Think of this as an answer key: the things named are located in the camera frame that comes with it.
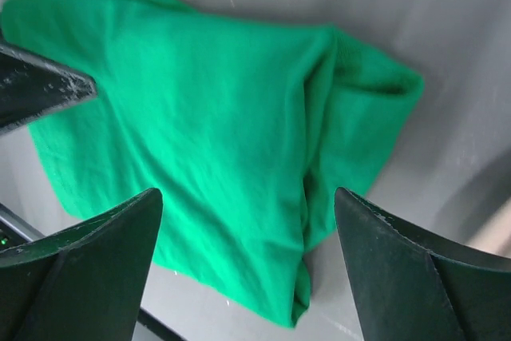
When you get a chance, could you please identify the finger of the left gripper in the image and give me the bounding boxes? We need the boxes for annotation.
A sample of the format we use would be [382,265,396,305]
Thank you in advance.
[1,41,97,133]

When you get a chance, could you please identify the green t shirt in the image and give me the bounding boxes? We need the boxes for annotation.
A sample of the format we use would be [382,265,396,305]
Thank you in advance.
[1,0,424,327]

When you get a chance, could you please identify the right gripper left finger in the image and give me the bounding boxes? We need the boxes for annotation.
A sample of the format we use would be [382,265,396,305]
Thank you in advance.
[0,188,164,341]

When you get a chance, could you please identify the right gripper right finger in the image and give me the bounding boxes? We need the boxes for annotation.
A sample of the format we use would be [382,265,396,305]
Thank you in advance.
[335,188,510,340]

